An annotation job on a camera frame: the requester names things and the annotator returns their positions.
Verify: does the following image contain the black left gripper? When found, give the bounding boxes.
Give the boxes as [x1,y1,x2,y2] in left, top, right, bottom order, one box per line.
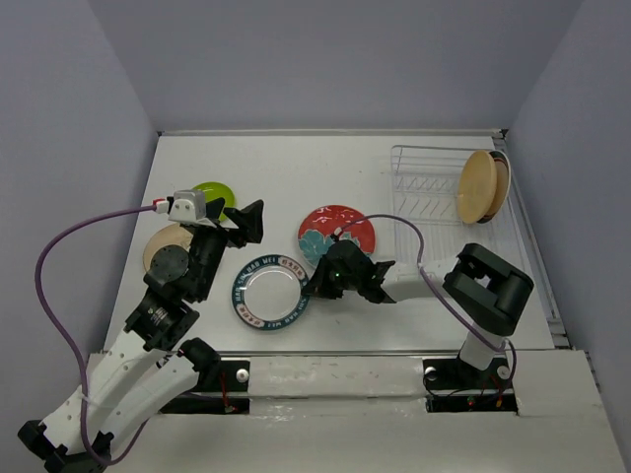
[192,196,266,300]

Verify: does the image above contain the lime green plate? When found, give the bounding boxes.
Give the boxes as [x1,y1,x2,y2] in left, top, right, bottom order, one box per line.
[193,181,237,208]

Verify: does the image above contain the red plate with teal flower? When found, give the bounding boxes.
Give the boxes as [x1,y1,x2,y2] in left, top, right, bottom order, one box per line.
[297,205,377,267]

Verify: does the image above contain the beige bird pattern plate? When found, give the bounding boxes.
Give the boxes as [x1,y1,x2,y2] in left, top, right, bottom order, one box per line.
[142,224,192,271]

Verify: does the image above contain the teal rimmed Hao Wei plate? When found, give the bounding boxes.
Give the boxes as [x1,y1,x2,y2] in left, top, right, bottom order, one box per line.
[231,254,310,331]

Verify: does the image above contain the plain beige plate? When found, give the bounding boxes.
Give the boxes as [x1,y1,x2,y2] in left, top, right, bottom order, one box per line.
[456,151,497,225]

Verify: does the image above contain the green red rimmed white plate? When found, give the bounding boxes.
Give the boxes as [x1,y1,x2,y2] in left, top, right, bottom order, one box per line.
[483,150,512,222]

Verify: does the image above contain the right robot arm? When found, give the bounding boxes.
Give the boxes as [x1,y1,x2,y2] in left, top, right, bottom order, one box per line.
[231,214,534,386]

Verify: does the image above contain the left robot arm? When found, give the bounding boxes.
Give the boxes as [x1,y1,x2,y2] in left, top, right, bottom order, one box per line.
[18,223,263,472]

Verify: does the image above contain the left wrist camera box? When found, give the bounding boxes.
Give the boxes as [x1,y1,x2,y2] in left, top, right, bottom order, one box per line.
[169,189,206,224]

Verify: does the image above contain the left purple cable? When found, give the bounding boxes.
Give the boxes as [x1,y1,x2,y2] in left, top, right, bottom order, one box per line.
[35,199,172,467]

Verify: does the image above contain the purple cable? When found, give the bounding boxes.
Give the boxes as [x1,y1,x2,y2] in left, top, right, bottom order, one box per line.
[35,199,172,467]
[332,213,517,395]

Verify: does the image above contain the white wire dish rack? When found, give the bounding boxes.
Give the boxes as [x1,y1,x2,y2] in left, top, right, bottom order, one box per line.
[390,145,529,272]

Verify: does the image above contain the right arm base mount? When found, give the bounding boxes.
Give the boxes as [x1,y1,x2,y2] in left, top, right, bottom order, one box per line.
[422,357,518,414]

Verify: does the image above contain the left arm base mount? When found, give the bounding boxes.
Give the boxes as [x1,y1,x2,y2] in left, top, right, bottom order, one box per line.
[160,357,250,415]

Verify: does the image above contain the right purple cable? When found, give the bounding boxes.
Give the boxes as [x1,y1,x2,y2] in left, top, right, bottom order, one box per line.
[332,213,517,395]

